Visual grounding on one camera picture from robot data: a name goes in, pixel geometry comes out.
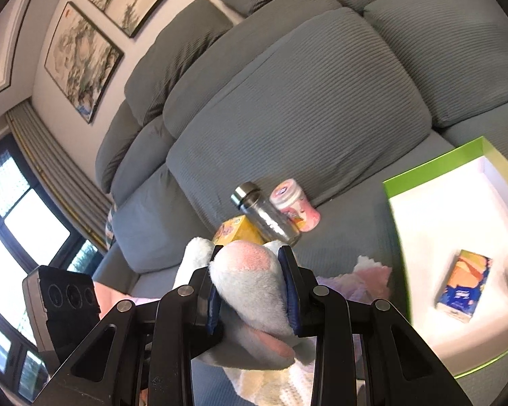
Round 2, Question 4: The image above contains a green white cardboard box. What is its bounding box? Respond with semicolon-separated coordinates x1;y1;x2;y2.
383;137;508;378

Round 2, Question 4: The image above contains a blue tissue pack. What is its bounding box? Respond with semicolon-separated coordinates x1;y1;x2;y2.
436;250;493;323

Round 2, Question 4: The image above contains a framed landscape painting near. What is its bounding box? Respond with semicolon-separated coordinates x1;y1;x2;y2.
44;2;124;124

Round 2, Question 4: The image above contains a grey fabric sofa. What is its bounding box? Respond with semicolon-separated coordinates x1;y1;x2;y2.
94;0;508;310

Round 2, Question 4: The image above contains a yellow white fluffy towel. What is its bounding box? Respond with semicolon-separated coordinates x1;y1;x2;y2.
224;360;315;406

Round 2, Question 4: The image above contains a pink gum jar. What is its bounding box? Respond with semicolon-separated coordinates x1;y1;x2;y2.
270;179;320;232

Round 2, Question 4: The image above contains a pink floral garment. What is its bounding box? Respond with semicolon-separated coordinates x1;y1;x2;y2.
93;282;157;319

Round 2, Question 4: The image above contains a clear bottle steel cap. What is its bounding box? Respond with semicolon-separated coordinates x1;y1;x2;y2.
231;181;301;246

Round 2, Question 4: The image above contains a striped grey curtain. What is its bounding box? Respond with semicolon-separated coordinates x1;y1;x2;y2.
5;99;112;253

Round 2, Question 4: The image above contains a yellow paper food cup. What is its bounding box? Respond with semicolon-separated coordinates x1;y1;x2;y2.
213;216;264;246

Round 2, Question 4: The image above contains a white blue plush toy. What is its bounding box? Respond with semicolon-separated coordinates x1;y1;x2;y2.
173;238;316;370

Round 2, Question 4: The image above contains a purple mesh bath scrunchie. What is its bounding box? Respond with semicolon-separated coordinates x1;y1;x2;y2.
316;256;392;304

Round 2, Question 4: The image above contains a black framed window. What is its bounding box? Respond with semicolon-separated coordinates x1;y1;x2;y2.
0;135;103;402

